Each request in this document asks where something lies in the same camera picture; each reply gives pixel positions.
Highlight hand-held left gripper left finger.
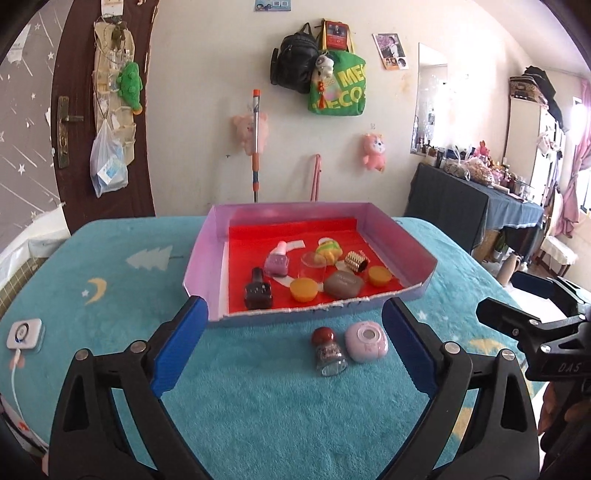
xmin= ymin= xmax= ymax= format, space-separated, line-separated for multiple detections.
xmin=48 ymin=296 xmax=209 ymax=480

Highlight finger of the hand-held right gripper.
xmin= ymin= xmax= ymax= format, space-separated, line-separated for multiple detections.
xmin=512 ymin=271 xmax=591 ymax=315
xmin=475 ymin=298 xmax=591 ymax=345

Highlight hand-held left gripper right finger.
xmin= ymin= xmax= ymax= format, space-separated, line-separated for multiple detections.
xmin=381 ymin=296 xmax=541 ymax=480

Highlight purple cardboard box red lining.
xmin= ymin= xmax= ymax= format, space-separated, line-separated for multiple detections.
xmin=183 ymin=200 xmax=438 ymax=329

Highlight brown eyeshadow case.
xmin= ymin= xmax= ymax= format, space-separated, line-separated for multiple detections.
xmin=323 ymin=271 xmax=365 ymax=297

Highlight gold studded cylinder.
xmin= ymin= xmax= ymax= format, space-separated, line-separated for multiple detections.
xmin=344 ymin=250 xmax=370 ymax=273

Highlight green and yellow toy figure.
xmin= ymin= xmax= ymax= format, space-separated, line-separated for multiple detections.
xmin=315 ymin=237 xmax=343 ymax=266

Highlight pink nail polish bottle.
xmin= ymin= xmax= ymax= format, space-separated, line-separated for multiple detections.
xmin=264 ymin=240 xmax=289 ymax=277

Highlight clear plastic cup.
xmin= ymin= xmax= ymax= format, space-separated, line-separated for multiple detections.
xmin=300 ymin=251 xmax=329 ymax=280

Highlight stool with white cushion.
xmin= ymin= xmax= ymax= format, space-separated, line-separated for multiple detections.
xmin=538 ymin=233 xmax=578 ymax=278

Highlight lilac oval compact case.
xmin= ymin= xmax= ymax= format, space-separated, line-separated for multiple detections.
xmin=345 ymin=320 xmax=389 ymax=364

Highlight glitter bottle with red cap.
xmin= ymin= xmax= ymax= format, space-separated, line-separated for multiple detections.
xmin=310 ymin=327 xmax=348 ymax=378

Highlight pink curtain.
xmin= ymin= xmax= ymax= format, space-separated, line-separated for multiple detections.
xmin=554 ymin=78 xmax=591 ymax=238

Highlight black nail polish bottle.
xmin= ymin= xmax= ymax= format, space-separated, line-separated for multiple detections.
xmin=244 ymin=267 xmax=274 ymax=310

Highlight table with dark cloth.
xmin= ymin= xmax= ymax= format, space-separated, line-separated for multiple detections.
xmin=404 ymin=161 xmax=546 ymax=259

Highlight clutter of bottles and toiletries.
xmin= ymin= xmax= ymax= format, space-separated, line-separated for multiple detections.
xmin=416 ymin=138 xmax=536 ymax=201

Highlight white wardrobe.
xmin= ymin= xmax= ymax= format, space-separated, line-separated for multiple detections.
xmin=503 ymin=97 xmax=566 ymax=204

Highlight white square device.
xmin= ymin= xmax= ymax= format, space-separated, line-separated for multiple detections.
xmin=6 ymin=318 xmax=45 ymax=352

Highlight dark clothes on wardrobe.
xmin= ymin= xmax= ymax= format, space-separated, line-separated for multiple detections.
xmin=524 ymin=66 xmax=564 ymax=134

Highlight clear plastic bag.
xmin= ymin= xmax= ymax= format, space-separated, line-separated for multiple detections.
xmin=89 ymin=117 xmax=129 ymax=198

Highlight patterned case on wardrobe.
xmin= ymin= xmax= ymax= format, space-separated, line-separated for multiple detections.
xmin=509 ymin=75 xmax=550 ymax=104

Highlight pink bear plush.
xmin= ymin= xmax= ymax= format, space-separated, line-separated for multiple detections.
xmin=361 ymin=133 xmax=387 ymax=173

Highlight pink pig plush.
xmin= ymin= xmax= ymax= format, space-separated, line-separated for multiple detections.
xmin=232 ymin=113 xmax=271 ymax=154

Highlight green tote bag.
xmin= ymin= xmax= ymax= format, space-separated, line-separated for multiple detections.
xmin=308 ymin=48 xmax=369 ymax=116

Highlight green plush toy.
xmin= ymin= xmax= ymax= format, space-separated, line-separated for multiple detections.
xmin=115 ymin=61 xmax=144 ymax=115

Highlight brown door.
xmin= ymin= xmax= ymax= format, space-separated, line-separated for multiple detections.
xmin=51 ymin=0 xmax=160 ymax=236

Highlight black backpack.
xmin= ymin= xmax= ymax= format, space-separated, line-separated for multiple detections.
xmin=269 ymin=22 xmax=324 ymax=94

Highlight red framed hanging picture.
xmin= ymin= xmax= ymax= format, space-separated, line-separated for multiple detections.
xmin=322 ymin=19 xmax=351 ymax=51

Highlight white cable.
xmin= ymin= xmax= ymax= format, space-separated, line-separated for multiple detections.
xmin=9 ymin=348 xmax=49 ymax=448

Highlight orange and silver mop handle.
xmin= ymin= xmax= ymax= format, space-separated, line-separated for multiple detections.
xmin=250 ymin=89 xmax=262 ymax=204

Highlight wall mirror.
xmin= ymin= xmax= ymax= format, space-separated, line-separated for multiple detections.
xmin=411 ymin=43 xmax=448 ymax=155

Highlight brass door handle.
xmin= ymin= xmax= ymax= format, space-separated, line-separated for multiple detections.
xmin=56 ymin=96 xmax=85 ymax=169

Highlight wall photo poster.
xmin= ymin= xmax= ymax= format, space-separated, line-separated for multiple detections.
xmin=373 ymin=32 xmax=409 ymax=71

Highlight white plush keychain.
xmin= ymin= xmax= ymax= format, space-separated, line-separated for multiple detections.
xmin=315 ymin=52 xmax=335 ymax=81

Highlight beige hanging wall organiser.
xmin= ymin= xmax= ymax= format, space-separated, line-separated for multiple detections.
xmin=92 ymin=16 xmax=138 ymax=167

